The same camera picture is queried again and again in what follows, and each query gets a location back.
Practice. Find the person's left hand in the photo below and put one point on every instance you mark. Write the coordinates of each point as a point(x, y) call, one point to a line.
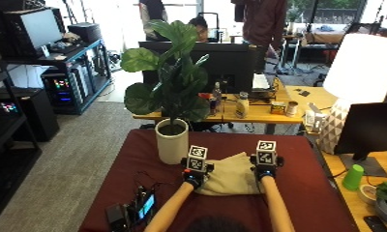
point(194, 178)

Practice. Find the person's right hand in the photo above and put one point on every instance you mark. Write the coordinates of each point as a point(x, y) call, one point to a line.
point(265, 172)

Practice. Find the beige cloth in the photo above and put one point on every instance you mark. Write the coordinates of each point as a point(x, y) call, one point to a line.
point(232, 175)

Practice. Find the white marker cube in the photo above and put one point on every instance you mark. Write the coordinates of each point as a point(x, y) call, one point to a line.
point(197, 158)
point(265, 153)

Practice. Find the dark red tablecloth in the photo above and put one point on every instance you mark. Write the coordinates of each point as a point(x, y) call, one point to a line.
point(300, 190)

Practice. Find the white plant pot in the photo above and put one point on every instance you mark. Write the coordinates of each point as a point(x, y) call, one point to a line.
point(172, 146)

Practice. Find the black device with lit screen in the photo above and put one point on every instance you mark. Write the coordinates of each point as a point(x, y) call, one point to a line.
point(134, 209)

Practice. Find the small white box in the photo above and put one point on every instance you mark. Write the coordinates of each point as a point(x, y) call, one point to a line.
point(313, 119)

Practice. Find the small yellow box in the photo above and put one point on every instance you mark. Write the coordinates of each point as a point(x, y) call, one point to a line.
point(277, 108)

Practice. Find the green plastic cup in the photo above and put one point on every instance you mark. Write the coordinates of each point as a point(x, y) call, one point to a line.
point(353, 178)

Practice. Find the white cylindrical cup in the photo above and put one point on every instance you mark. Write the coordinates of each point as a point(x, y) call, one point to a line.
point(290, 109)

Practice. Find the cream squeeze bottle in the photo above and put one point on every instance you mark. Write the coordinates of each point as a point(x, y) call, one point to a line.
point(241, 106)

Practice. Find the patterned white lamp base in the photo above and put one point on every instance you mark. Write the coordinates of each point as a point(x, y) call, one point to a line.
point(332, 125)

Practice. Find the light wooden side desk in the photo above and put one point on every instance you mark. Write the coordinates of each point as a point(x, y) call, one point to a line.
point(360, 206)

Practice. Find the white tape roll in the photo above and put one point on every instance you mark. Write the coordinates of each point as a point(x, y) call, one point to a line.
point(366, 193)

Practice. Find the clear plastic bottle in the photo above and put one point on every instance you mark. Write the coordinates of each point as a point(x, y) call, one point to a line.
point(216, 93)

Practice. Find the black monitor with stand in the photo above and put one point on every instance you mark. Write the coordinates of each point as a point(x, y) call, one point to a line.
point(370, 129)

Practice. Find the black phone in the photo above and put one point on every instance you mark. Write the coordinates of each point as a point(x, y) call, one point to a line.
point(376, 224)

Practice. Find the large-leaf green plant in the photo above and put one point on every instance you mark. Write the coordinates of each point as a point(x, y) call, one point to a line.
point(176, 74)

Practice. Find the large black monitor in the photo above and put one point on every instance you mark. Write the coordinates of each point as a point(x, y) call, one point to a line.
point(226, 64)

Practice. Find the white lamp shade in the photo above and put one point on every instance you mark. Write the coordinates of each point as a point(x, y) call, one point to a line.
point(365, 67)

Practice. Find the blue metal shelf cart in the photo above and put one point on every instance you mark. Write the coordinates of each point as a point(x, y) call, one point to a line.
point(89, 71)

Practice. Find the computer tower with coloured lights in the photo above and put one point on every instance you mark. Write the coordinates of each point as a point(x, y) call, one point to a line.
point(60, 88)

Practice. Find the black computer tower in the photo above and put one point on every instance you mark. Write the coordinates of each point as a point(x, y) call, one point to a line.
point(33, 112)

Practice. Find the black shelf unit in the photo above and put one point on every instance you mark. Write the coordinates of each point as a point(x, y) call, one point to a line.
point(6, 161)

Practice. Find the black box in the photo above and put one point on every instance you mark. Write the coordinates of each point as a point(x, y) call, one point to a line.
point(84, 31)

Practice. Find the black-framed monitor on shelf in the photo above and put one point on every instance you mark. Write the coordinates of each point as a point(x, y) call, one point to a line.
point(33, 30)

